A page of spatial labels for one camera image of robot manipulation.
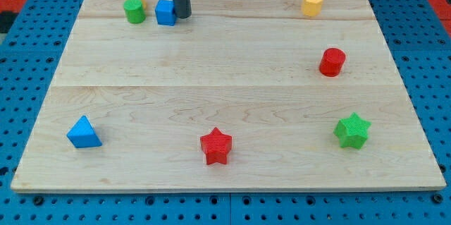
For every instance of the yellow hexagon block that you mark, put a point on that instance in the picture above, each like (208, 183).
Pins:
(311, 8)

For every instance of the light wooden board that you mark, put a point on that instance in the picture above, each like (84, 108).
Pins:
(247, 67)

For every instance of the red star block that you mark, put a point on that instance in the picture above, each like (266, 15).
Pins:
(216, 146)

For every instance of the blue cube block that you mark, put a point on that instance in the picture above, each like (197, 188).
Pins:
(165, 13)

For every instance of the red cylinder block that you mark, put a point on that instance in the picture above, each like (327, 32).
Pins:
(332, 62)

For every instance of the green cylinder block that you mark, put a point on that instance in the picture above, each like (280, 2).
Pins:
(134, 11)

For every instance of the green star block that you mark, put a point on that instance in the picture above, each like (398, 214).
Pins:
(352, 131)

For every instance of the blue triangle block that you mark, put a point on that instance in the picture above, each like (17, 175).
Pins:
(82, 134)

